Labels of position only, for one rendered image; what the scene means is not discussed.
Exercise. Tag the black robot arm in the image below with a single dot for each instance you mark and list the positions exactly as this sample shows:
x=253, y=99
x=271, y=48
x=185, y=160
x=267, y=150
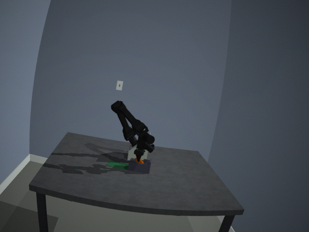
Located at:
x=137, y=127

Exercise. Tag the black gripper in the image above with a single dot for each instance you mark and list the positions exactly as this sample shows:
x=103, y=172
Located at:
x=139, y=151

